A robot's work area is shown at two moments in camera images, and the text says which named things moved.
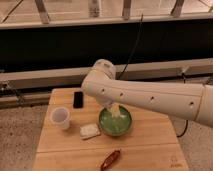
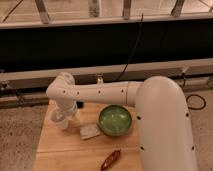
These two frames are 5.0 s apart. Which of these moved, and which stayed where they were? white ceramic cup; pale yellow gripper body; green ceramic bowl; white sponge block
Moved: pale yellow gripper body
Stayed: white sponge block; green ceramic bowl; white ceramic cup
